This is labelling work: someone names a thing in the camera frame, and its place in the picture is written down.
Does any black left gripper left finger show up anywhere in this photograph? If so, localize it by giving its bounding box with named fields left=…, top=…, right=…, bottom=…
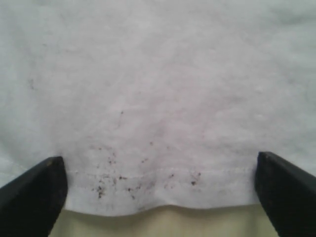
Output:
left=0, top=157, right=68, bottom=237

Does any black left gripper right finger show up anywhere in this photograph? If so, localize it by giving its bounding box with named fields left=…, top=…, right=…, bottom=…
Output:
left=255, top=152, right=316, bottom=237

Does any white t-shirt red lettering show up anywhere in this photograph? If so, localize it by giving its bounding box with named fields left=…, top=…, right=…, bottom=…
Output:
left=0, top=0, right=316, bottom=216

